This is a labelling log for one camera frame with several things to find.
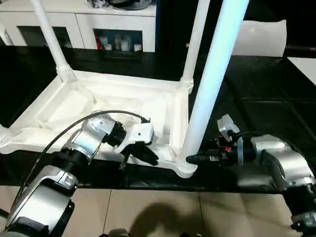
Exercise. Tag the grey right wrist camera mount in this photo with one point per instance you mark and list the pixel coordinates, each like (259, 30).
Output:
(228, 126)

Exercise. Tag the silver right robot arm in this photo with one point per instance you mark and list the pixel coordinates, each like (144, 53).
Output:
(284, 163)

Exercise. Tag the dark robot foot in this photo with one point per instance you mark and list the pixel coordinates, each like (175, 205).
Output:
(118, 232)

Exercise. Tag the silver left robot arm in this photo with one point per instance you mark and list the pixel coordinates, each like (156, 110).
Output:
(79, 143)

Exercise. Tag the white slanted post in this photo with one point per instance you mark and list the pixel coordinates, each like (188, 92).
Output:
(6, 34)

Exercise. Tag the black rod with red mark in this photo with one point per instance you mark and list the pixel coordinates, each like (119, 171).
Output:
(301, 48)

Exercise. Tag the black cabinet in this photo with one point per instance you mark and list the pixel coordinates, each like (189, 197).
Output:
(172, 29)

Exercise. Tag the white flat board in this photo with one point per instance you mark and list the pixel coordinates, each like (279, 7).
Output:
(304, 69)

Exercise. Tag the white cabinet with glass doors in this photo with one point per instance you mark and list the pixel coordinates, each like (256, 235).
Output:
(74, 24)

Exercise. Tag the black table mat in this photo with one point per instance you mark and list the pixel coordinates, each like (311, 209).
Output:
(271, 98)

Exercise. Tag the white plastic seat panel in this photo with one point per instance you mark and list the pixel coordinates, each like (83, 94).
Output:
(264, 39)

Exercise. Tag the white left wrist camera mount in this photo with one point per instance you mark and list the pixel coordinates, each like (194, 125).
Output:
(140, 133)

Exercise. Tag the dark helmet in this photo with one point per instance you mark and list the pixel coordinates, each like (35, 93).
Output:
(130, 3)

